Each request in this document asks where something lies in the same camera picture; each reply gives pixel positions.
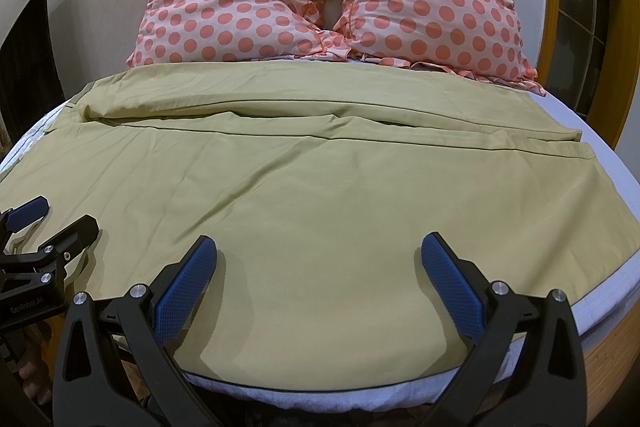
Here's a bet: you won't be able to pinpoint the khaki olive pants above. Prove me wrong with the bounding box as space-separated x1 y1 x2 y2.
0 60 640 394

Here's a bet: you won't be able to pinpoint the person's left hand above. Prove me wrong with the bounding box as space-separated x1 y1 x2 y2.
17 326 52 405

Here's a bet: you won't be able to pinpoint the white bed sheet mattress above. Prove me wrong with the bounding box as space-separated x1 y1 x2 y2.
0 56 640 414

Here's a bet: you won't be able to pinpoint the wooden framed window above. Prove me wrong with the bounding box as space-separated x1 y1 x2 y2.
516 0 639 147

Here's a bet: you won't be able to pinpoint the black wall television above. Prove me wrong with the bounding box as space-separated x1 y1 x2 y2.
0 0 65 144

